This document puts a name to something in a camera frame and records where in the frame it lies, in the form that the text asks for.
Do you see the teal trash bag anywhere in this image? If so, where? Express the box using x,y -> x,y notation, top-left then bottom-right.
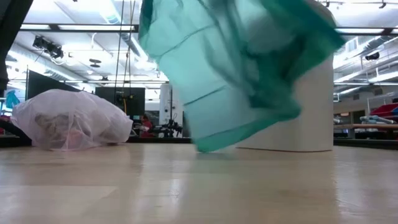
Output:
137,0 -> 346,154

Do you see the white plastic trash bin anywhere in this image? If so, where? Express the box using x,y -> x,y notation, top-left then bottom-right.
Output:
235,0 -> 335,153

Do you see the pink bag with blue drawstring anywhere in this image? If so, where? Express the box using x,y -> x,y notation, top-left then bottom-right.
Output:
5,88 -> 134,152

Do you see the black tripod device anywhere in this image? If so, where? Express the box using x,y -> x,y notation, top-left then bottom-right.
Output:
154,112 -> 185,138

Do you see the person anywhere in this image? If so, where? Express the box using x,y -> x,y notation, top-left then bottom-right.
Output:
139,114 -> 154,138

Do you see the dark partition panel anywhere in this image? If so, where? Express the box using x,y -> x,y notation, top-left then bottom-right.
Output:
25,70 -> 82,101

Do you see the black ceiling spotlight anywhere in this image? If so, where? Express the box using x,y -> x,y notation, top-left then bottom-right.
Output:
32,35 -> 65,60

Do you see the pale grey roll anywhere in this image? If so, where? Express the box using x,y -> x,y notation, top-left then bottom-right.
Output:
359,115 -> 389,125

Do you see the red cloth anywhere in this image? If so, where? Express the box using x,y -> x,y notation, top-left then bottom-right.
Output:
369,103 -> 398,118

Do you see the black aluminium table frame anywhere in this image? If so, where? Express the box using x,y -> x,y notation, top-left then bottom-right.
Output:
0,133 -> 398,147

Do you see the hanging black cable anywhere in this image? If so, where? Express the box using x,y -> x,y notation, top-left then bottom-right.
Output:
114,0 -> 125,94
123,0 -> 137,94

